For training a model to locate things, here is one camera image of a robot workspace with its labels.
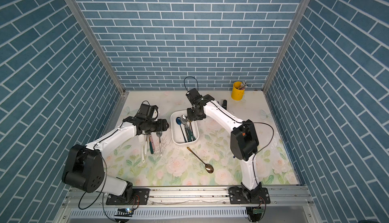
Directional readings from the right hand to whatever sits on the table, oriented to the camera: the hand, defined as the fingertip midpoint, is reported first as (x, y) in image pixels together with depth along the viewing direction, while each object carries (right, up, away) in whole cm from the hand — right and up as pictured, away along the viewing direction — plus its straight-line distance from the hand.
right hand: (193, 117), depth 90 cm
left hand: (-15, -5, -1) cm, 16 cm away
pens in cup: (+34, +20, +13) cm, 41 cm away
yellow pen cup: (+31, +16, +22) cm, 41 cm away
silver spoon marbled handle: (-7, -2, +11) cm, 13 cm away
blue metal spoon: (-10, -4, +11) cm, 16 cm away
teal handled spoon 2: (-1, -11, +6) cm, 12 cm away
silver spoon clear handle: (-22, -11, +6) cm, 26 cm away
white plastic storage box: (-10, -12, +6) cm, 17 cm away
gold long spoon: (+9, -27, -7) cm, 29 cm away
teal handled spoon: (-2, -11, +6) cm, 13 cm away
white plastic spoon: (-33, -13, +4) cm, 36 cm away
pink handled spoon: (-26, -14, +3) cm, 30 cm away
